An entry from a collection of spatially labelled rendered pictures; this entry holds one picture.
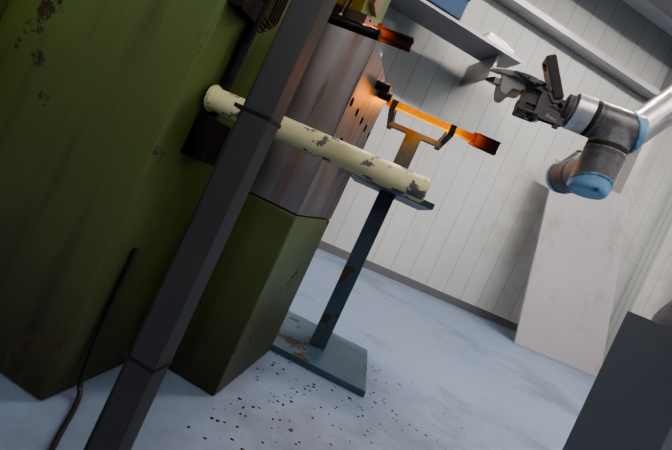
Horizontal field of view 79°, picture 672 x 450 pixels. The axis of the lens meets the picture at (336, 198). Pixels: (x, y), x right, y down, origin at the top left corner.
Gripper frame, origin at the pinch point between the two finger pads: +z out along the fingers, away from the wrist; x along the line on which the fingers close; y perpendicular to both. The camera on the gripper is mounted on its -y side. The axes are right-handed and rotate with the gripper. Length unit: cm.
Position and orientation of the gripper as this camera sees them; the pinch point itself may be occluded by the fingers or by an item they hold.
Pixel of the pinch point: (493, 73)
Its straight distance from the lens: 116.6
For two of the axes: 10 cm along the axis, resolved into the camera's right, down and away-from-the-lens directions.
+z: -8.9, -4.1, 2.1
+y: -4.2, 9.1, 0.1
